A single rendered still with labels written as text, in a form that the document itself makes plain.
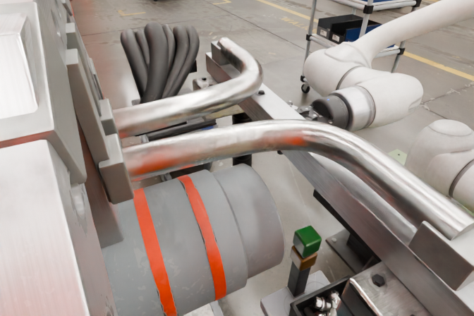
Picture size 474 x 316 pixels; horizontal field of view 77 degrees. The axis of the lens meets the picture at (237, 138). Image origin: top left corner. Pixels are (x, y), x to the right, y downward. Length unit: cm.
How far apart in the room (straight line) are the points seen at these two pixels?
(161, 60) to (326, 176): 20
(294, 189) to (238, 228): 132
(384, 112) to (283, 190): 102
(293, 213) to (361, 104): 97
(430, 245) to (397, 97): 48
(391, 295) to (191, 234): 17
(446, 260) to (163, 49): 30
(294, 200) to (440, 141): 77
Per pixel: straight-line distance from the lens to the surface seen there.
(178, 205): 30
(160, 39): 35
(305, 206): 155
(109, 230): 28
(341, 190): 25
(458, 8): 84
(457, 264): 21
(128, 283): 30
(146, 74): 34
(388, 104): 65
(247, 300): 126
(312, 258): 65
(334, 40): 219
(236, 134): 23
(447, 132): 104
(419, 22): 83
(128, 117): 27
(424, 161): 106
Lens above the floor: 114
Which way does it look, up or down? 36 degrees down
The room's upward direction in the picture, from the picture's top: straight up
